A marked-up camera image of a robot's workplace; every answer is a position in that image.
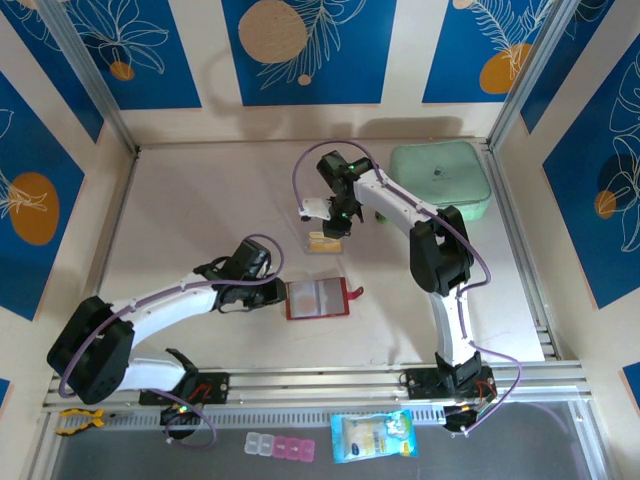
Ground yellow handled pliers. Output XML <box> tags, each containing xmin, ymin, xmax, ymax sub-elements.
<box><xmin>54</xmin><ymin>407</ymin><xmax>131</xmax><ymax>435</ymax></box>

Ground aluminium side rail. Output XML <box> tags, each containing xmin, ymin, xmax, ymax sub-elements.
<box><xmin>480</xmin><ymin>141</ymin><xmax>559</xmax><ymax>362</ymax></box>

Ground mint green zip case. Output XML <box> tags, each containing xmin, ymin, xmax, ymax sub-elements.
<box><xmin>388</xmin><ymin>141</ymin><xmax>494</xmax><ymax>224</ymax></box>

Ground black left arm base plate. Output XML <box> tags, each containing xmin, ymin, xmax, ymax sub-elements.
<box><xmin>138</xmin><ymin>370</ymin><xmax>231</xmax><ymax>406</ymax></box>

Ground wide aluminium rail beam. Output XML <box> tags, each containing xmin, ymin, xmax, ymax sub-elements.
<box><xmin>42</xmin><ymin>362</ymin><xmax>594</xmax><ymax>429</ymax></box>

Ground red card holder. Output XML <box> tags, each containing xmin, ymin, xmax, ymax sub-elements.
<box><xmin>284</xmin><ymin>276</ymin><xmax>365</xmax><ymax>321</ymax></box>

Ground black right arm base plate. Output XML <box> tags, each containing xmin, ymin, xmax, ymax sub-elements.
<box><xmin>405</xmin><ymin>367</ymin><xmax>497</xmax><ymax>401</ymax></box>

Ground gold credit card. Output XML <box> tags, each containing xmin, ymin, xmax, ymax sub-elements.
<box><xmin>309</xmin><ymin>231</ymin><xmax>344</xmax><ymax>251</ymax></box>

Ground pink white pill organizer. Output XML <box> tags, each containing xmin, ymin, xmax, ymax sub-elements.
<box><xmin>244</xmin><ymin>432</ymin><xmax>317</xmax><ymax>462</ymax></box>

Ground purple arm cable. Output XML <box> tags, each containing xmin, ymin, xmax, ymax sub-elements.
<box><xmin>292</xmin><ymin>140</ymin><xmax>574</xmax><ymax>436</ymax></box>
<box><xmin>58</xmin><ymin>233</ymin><xmax>286</xmax><ymax>448</ymax></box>

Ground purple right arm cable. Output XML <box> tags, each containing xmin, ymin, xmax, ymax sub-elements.
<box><xmin>292</xmin><ymin>140</ymin><xmax>574</xmax><ymax>436</ymax></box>

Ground blue white snack packet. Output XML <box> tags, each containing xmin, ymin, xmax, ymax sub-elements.
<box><xmin>330</xmin><ymin>409</ymin><xmax>419</xmax><ymax>464</ymax></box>

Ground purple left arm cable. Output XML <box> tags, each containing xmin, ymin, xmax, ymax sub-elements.
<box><xmin>58</xmin><ymin>233</ymin><xmax>286</xmax><ymax>448</ymax></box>

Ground aluminium frame post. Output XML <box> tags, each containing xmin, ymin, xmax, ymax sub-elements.
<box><xmin>37</xmin><ymin>0</ymin><xmax>141</xmax><ymax>154</ymax></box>
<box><xmin>487</xmin><ymin>0</ymin><xmax>576</xmax><ymax>151</ymax></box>

